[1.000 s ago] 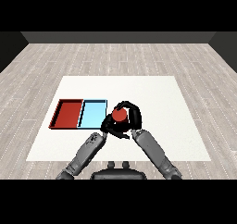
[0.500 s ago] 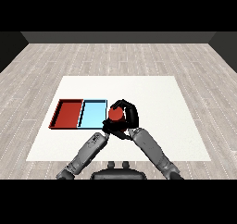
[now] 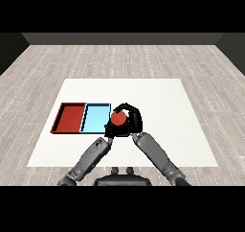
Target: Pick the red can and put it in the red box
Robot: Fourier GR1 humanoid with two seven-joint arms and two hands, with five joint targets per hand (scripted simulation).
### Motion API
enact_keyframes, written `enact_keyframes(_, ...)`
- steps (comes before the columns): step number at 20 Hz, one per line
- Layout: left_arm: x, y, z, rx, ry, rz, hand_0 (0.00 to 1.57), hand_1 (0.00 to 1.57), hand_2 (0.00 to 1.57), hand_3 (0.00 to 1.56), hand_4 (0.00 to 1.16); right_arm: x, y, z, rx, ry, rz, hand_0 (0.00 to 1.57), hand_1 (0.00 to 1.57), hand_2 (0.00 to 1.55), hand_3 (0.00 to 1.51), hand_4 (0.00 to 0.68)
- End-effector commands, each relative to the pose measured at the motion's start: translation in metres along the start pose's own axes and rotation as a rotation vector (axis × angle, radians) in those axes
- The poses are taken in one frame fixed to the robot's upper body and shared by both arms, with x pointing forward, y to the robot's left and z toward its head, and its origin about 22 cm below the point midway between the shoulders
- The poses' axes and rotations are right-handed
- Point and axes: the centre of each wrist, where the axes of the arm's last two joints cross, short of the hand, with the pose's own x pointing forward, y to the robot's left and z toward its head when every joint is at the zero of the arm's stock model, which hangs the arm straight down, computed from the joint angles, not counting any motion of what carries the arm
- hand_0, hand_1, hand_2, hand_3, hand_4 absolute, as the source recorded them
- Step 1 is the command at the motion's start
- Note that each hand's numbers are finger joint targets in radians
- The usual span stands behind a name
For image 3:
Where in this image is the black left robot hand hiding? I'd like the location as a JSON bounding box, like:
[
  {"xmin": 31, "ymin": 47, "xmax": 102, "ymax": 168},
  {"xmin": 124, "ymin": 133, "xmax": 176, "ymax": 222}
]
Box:
[{"xmin": 103, "ymin": 120, "xmax": 132, "ymax": 139}]

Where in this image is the red shallow open box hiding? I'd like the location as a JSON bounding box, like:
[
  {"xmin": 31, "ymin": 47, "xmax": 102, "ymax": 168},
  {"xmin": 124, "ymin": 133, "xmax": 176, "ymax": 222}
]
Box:
[{"xmin": 50, "ymin": 102, "xmax": 88, "ymax": 135}]

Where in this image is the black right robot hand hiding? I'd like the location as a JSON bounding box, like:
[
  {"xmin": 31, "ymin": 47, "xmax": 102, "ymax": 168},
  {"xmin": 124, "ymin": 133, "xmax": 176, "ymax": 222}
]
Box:
[{"xmin": 112, "ymin": 102, "xmax": 144, "ymax": 135}]

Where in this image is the red can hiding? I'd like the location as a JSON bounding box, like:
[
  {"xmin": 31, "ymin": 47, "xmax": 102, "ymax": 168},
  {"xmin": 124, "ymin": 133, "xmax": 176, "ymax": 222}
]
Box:
[{"xmin": 110, "ymin": 110, "xmax": 130, "ymax": 128}]

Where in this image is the dark grey robot body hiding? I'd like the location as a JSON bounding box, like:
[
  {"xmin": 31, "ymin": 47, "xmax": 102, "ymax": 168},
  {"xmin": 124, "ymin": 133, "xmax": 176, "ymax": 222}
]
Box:
[{"xmin": 93, "ymin": 167, "xmax": 153, "ymax": 187}]

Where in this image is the light blue shallow open box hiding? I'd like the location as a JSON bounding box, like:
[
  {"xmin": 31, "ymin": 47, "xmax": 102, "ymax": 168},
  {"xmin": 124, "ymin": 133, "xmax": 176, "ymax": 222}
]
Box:
[{"xmin": 79, "ymin": 102, "xmax": 113, "ymax": 135}]

